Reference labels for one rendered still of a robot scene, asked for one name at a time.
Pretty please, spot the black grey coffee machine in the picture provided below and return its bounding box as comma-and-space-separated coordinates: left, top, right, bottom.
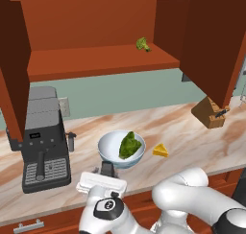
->
6, 85, 78, 195

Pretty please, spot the silver drawer handle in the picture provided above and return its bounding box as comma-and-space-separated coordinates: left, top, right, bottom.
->
12, 218, 45, 234

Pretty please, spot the yellow cheese wedge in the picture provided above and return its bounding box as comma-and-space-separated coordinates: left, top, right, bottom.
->
152, 143, 170, 158

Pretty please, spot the green broccoli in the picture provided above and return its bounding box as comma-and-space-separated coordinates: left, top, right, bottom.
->
135, 36, 153, 53

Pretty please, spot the white salad bowl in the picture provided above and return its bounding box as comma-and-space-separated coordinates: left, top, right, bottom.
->
97, 129, 147, 170

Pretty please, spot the black appliance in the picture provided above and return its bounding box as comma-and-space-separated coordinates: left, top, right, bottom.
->
231, 175, 246, 208

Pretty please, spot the grey wire stand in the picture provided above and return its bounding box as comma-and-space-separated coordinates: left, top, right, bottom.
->
237, 82, 246, 110

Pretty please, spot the wooden knife block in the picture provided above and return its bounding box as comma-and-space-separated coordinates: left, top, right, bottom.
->
190, 96, 232, 129

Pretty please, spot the red-brown cabinet door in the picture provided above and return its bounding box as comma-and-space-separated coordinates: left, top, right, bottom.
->
0, 0, 33, 143
179, 0, 246, 108

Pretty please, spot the green lettuce leaf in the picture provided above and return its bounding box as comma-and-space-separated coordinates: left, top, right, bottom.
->
118, 130, 143, 160

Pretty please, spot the grey wall fitting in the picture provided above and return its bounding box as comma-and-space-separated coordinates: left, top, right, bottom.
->
181, 71, 193, 83

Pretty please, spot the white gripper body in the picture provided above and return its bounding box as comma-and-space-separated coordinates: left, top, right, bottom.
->
75, 172, 129, 198

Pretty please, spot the red-brown wall cabinet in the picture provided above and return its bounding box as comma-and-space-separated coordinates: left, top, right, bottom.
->
7, 0, 193, 84

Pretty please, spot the black knife handle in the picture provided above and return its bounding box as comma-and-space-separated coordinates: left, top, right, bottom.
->
214, 107, 230, 119

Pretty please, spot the grey wall outlet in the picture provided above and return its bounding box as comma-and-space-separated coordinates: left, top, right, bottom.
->
58, 96, 72, 118

